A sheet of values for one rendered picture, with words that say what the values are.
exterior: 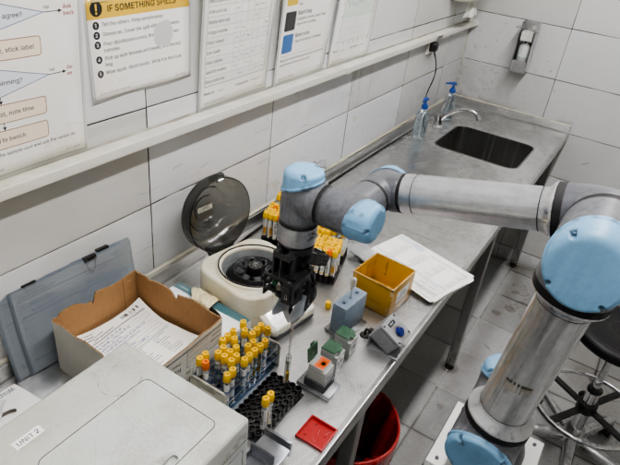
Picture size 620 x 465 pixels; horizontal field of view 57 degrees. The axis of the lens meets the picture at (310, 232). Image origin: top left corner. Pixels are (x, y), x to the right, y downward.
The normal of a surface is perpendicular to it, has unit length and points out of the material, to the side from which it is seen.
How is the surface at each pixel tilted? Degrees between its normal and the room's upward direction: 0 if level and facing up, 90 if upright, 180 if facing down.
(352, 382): 0
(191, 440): 0
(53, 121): 95
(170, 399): 0
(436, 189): 47
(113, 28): 89
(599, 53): 90
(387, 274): 90
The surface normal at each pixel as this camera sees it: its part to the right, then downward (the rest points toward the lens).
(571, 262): -0.50, 0.28
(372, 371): 0.11, -0.85
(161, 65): 0.83, 0.33
